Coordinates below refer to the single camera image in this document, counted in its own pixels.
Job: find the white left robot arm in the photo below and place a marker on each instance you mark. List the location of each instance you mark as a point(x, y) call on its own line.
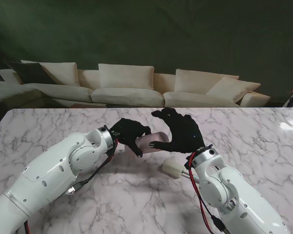
point(39, 180)

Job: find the cream fabric sofa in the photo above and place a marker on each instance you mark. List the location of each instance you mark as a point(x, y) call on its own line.
point(127, 96)

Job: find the cream sofa back cushion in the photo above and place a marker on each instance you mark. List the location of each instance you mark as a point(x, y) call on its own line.
point(125, 76)
point(61, 73)
point(193, 80)

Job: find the dark grey sofa cushion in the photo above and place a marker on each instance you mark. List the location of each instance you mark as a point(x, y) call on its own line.
point(31, 73)

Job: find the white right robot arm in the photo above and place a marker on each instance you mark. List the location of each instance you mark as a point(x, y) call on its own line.
point(241, 195)

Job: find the small cream throw pillow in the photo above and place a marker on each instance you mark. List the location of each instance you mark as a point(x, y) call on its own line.
point(234, 89)

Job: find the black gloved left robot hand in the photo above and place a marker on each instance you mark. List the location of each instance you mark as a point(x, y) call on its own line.
point(129, 131)

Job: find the pink thermos body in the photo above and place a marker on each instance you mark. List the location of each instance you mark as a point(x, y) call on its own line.
point(146, 143)

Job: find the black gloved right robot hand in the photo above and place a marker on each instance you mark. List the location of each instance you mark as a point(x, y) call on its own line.
point(183, 134)

